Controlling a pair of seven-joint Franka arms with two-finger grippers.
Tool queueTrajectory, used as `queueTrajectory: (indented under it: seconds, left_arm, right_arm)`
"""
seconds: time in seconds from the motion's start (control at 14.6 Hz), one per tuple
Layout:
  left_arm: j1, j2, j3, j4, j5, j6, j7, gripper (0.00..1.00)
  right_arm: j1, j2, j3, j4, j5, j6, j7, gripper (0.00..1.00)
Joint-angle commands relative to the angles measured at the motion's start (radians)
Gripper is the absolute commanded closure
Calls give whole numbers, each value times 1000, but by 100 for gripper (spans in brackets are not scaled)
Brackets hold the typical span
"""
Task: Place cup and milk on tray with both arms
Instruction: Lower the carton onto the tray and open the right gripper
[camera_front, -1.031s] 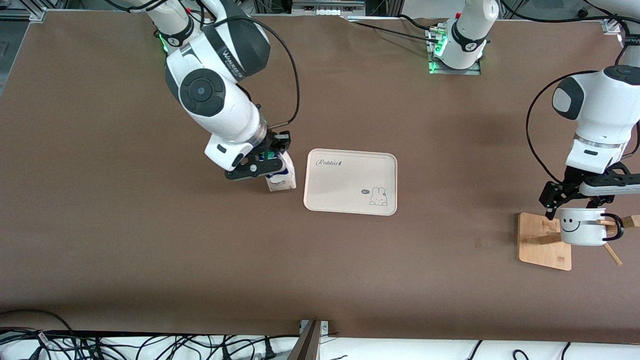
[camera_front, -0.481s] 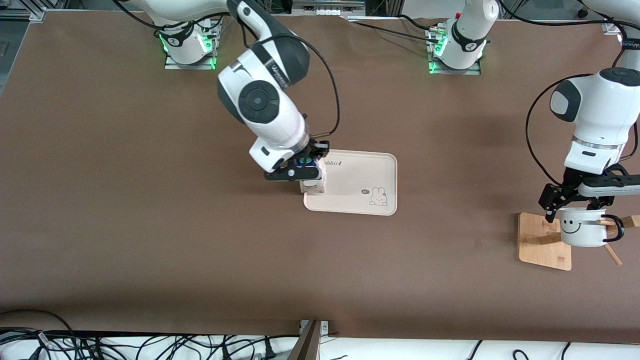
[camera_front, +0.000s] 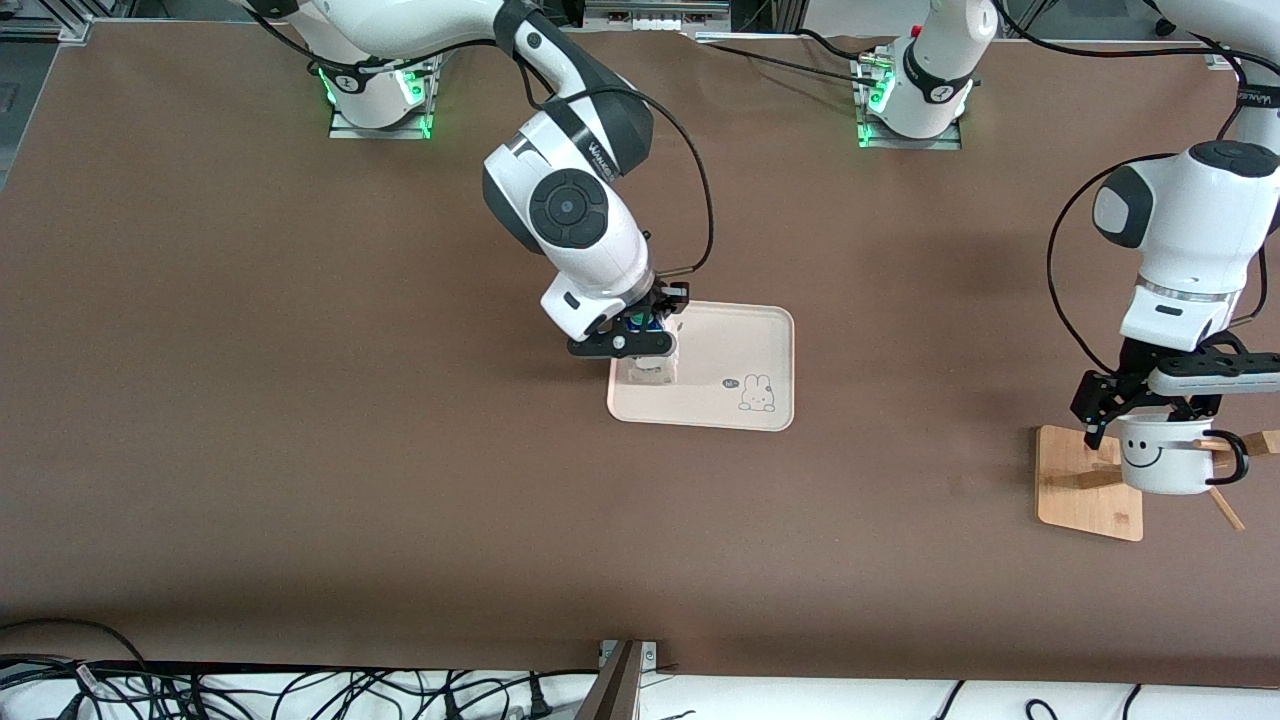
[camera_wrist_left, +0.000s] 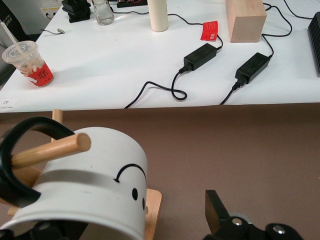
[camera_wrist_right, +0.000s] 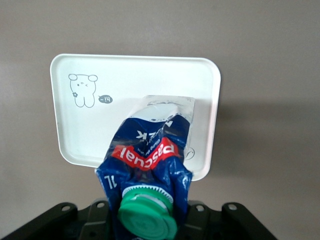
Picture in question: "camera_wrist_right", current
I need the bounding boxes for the cream rabbit print tray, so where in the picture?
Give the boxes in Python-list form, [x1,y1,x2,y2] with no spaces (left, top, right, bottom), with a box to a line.
[49,53,222,183]

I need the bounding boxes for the blue milk carton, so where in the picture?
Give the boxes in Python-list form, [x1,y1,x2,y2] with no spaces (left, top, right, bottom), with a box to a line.
[94,94,196,240]

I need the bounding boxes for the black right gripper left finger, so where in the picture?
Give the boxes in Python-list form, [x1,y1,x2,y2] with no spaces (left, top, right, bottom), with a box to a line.
[0,198,121,240]

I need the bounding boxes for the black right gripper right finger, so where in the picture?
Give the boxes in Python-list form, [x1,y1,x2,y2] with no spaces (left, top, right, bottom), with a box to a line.
[174,199,278,240]

